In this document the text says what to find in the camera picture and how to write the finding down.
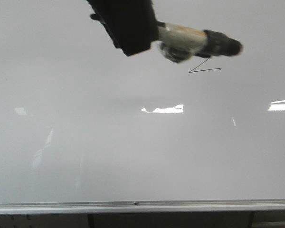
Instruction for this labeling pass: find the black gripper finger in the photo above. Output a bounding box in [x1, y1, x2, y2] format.
[88, 0, 159, 57]

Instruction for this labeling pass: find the black dry-erase marker taped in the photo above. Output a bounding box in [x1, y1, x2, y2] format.
[157, 21, 242, 64]

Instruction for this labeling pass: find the white whiteboard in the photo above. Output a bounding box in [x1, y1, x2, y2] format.
[0, 0, 285, 214]

